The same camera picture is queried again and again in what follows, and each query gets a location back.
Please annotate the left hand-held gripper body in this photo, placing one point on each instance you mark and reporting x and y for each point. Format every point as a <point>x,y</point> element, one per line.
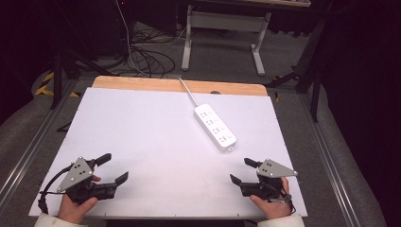
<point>75,176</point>

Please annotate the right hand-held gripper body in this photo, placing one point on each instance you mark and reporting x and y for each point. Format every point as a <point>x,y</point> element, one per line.
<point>271,168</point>

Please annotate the black table grommet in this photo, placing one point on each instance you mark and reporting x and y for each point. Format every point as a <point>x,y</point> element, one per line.
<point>215,92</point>

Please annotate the dark curtain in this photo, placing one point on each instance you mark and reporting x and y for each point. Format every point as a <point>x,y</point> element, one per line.
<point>362,94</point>
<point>22,47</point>

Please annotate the person's left hand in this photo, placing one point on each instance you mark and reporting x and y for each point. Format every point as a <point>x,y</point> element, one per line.
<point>74,211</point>

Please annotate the aluminium rail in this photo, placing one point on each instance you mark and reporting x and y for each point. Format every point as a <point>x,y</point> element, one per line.
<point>324,157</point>
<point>31,146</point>

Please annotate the black tripod stand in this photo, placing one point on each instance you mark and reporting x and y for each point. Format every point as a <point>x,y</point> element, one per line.
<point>57,78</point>
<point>315,94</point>

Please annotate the person's right hand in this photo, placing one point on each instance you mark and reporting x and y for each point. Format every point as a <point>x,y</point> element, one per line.
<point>274,209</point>

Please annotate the white power strip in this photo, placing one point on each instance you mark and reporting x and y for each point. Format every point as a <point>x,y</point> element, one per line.
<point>214,126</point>

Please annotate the white sheet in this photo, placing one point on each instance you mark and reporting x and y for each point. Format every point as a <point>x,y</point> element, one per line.
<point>142,135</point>

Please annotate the white metal desk frame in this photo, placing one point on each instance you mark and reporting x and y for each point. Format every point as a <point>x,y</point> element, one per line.
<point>225,20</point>

